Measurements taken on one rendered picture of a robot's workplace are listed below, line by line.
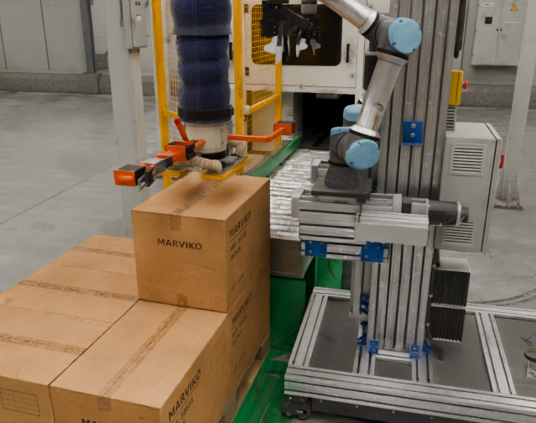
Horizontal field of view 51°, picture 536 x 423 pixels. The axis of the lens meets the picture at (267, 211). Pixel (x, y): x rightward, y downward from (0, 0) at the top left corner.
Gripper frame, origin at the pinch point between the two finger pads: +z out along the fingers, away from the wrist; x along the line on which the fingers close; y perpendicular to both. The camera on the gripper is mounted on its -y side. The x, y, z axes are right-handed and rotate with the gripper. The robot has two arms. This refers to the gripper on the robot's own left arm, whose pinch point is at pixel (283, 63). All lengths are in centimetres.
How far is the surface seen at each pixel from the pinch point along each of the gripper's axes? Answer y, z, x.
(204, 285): 32, 87, 0
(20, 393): 77, 103, 57
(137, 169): 41, 31, 30
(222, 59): 30.2, 1.3, -27.9
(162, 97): 131, 43, -196
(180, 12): 44, -16, -20
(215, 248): 26, 70, 0
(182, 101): 46, 18, -22
